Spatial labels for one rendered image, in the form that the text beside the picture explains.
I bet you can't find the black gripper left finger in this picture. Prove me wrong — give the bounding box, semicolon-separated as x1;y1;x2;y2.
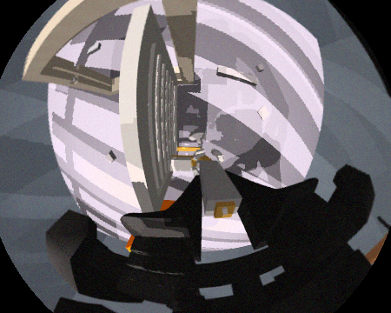
120;175;202;262

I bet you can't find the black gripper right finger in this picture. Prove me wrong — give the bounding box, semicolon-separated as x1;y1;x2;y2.
225;170;320;250

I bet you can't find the small white rectangular block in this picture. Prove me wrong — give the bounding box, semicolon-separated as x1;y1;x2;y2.
87;42;101;56

